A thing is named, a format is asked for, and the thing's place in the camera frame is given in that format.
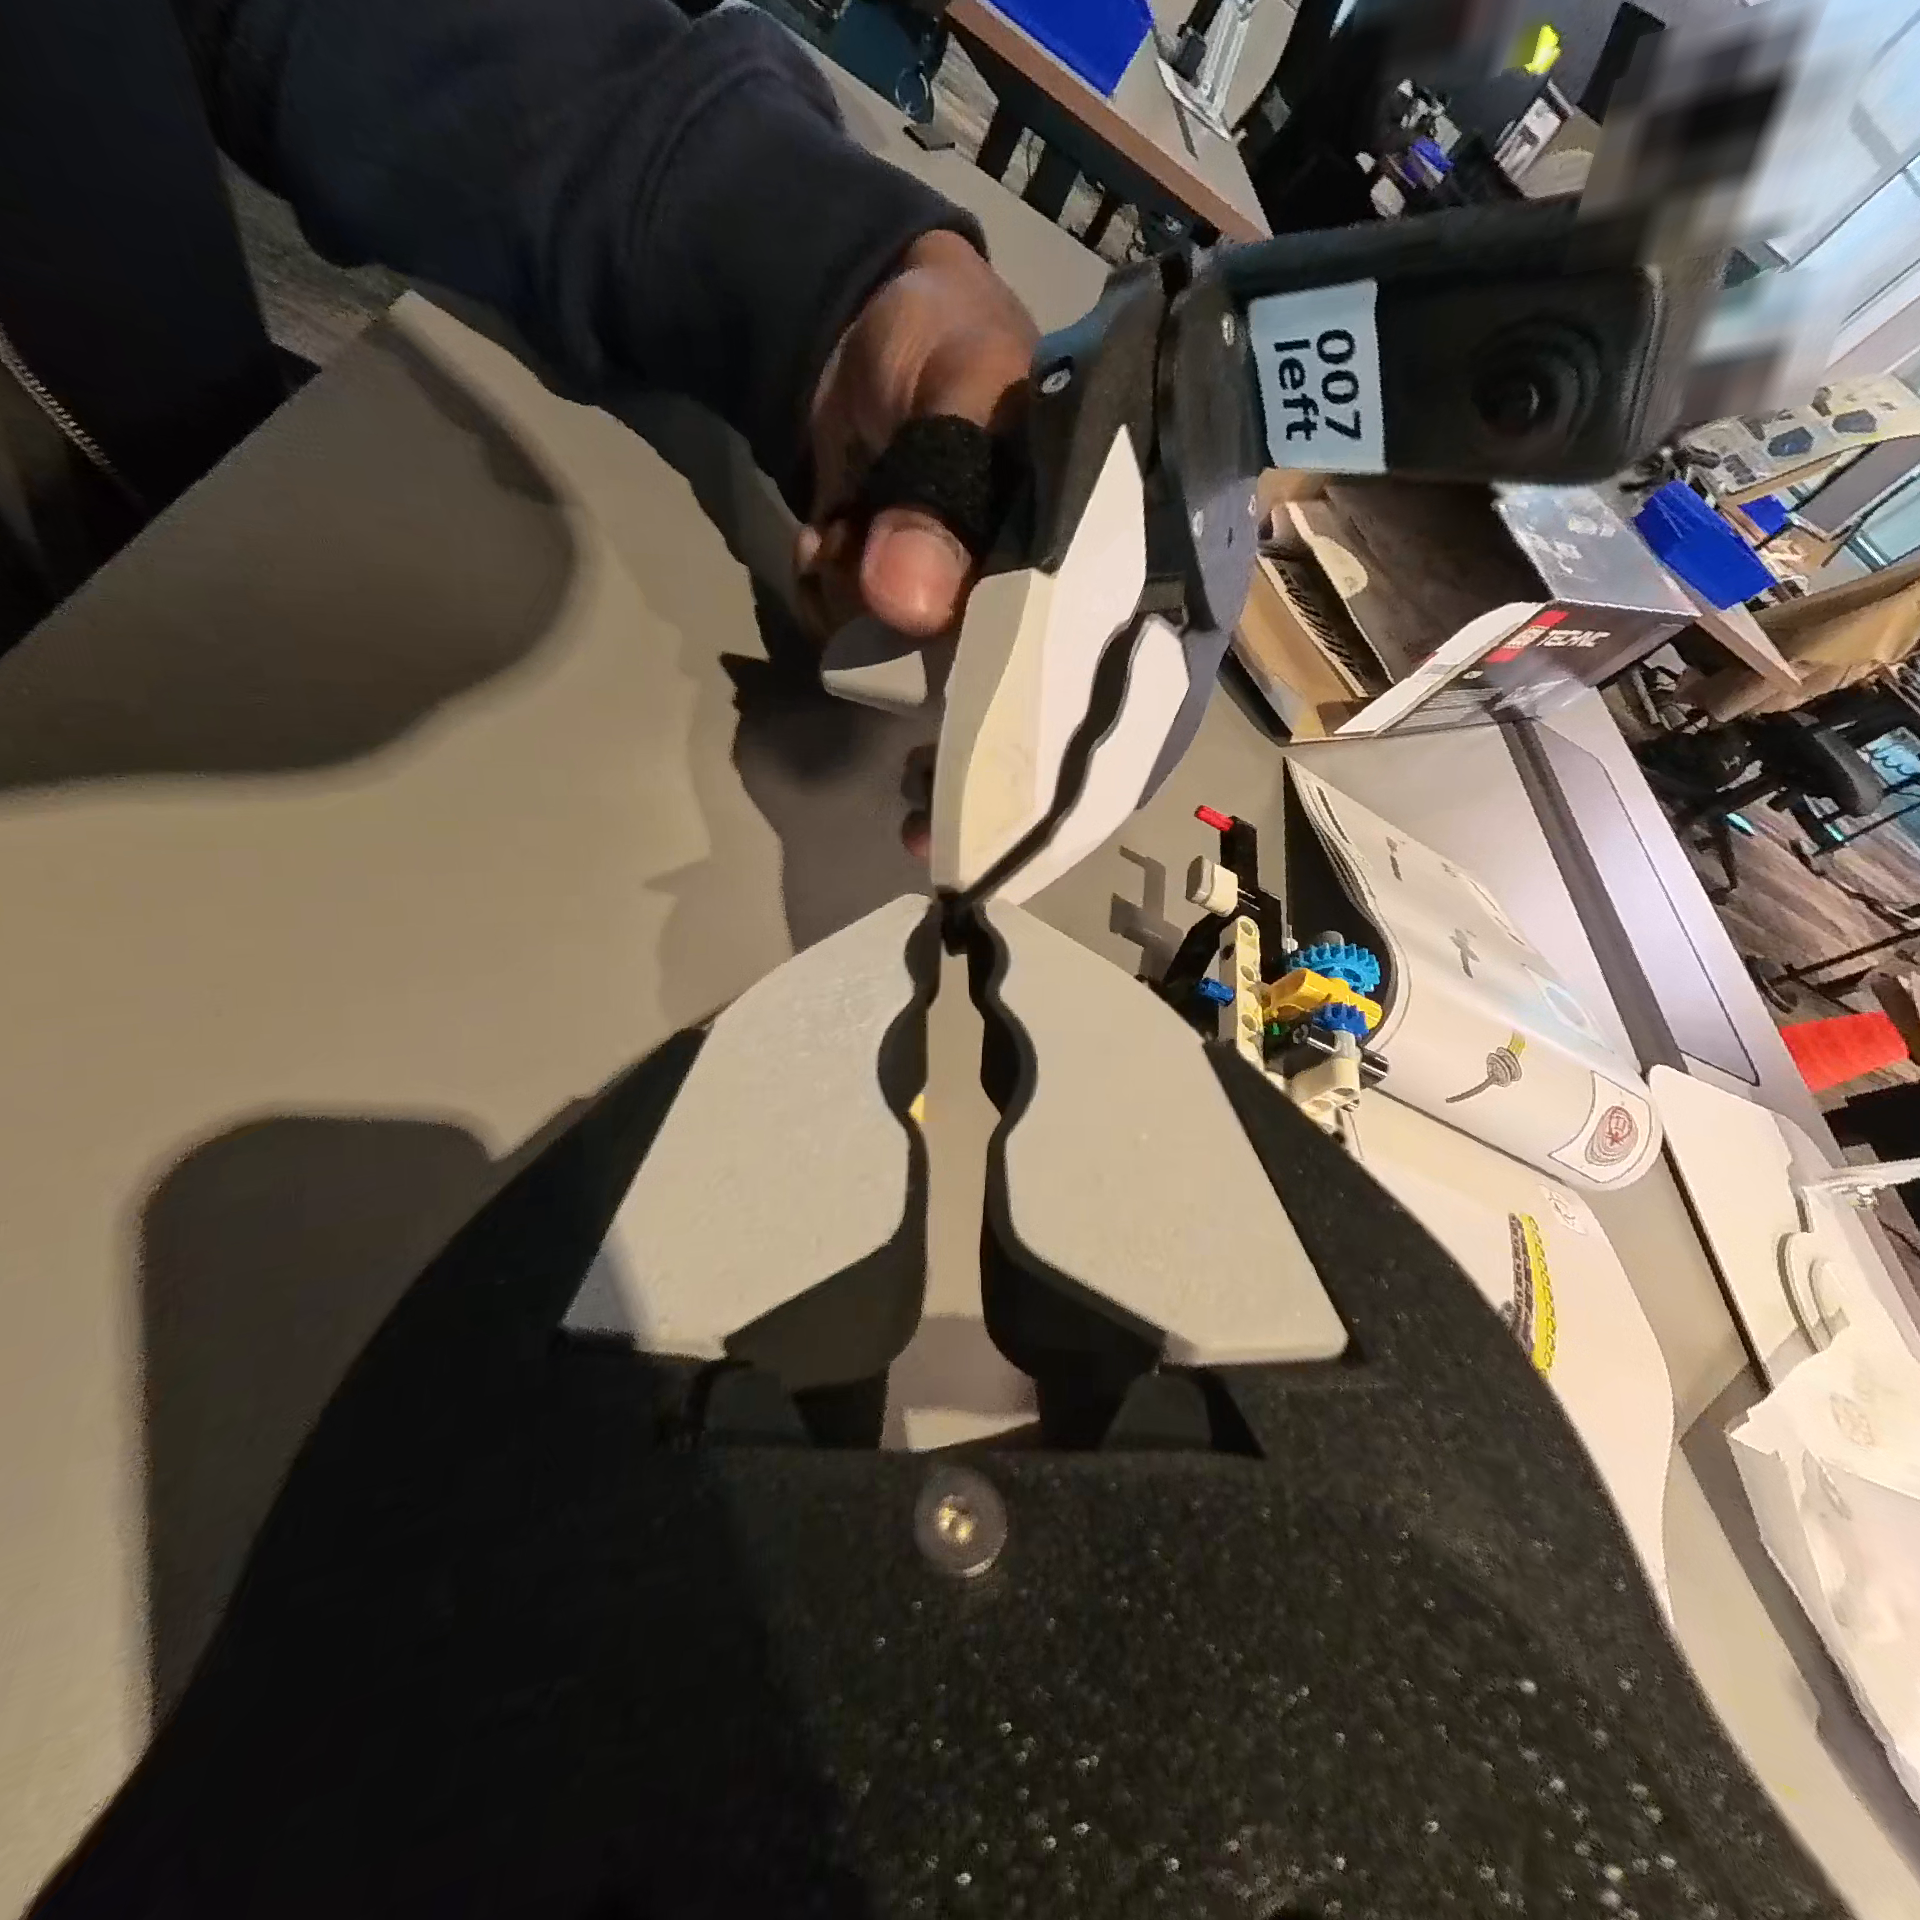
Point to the wooden table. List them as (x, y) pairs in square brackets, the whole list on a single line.
[(1142, 134)]

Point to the board with blue shapes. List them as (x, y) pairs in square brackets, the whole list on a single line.
[(1828, 430)]

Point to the black office chair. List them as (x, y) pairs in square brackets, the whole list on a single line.
[(1801, 765)]

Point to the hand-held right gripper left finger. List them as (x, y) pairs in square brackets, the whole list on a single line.
[(748, 1155)]

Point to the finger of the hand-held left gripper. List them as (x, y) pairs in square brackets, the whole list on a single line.
[(1019, 707), (1162, 718)]

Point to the open lego box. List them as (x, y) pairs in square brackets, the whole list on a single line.
[(1501, 659)]

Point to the red orange sheet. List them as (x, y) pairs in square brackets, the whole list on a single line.
[(1846, 1050)]

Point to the blue storage bin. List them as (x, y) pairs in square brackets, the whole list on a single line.
[(1101, 36), (1703, 540)]

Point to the beige jacket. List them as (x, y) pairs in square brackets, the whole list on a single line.
[(1846, 632)]

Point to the person's left hand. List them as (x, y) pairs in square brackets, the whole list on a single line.
[(915, 359)]

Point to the open instruction booklet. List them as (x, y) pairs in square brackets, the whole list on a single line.
[(1501, 1019)]

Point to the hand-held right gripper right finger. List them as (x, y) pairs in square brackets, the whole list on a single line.
[(1155, 1185)]

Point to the white printed instruction sheet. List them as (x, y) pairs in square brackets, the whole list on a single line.
[(1591, 1348)]

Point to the white paper parts bags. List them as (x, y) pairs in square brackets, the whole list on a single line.
[(1846, 1500)]

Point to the lego vehicle model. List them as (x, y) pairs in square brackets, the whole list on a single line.
[(1303, 997)]

